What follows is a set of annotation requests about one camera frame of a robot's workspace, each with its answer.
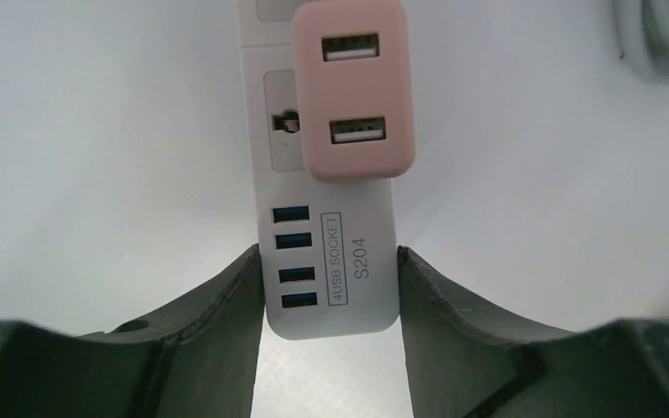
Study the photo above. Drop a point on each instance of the pink plug adapter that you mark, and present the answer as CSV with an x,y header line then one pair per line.
x,y
353,84

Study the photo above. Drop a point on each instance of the white power strip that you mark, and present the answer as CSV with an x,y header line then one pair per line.
x,y
328,251

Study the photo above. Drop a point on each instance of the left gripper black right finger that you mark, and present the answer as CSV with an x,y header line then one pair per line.
x,y
468,357

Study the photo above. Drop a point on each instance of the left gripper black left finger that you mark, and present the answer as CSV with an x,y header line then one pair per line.
x,y
196,356

